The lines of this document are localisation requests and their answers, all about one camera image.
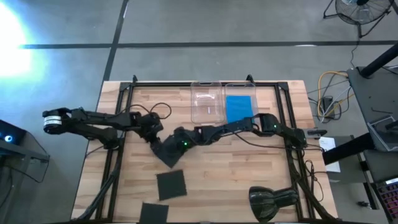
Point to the small black device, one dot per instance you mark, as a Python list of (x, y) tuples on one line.
[(314, 132)]

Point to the laptop keyboard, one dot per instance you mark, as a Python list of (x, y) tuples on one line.
[(388, 199)]

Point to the black slanted pole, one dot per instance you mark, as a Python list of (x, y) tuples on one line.
[(379, 60)]

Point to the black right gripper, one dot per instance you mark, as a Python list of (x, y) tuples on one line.
[(191, 138)]

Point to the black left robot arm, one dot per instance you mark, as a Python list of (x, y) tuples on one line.
[(93, 119)]

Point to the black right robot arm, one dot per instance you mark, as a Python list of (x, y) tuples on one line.
[(233, 126)]

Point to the grey side desk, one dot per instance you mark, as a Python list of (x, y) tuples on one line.
[(370, 93)]

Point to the clear plastic bin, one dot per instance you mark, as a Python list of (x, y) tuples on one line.
[(241, 88), (206, 102)]

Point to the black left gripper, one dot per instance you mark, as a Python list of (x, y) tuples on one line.
[(150, 127)]

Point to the black power strip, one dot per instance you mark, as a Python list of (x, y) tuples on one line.
[(328, 105)]

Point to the white paper sheet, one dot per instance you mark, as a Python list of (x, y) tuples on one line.
[(326, 144)]

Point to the black metal table frame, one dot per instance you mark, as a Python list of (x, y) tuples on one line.
[(161, 84)]

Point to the black floor fan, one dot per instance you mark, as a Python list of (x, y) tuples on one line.
[(360, 12)]

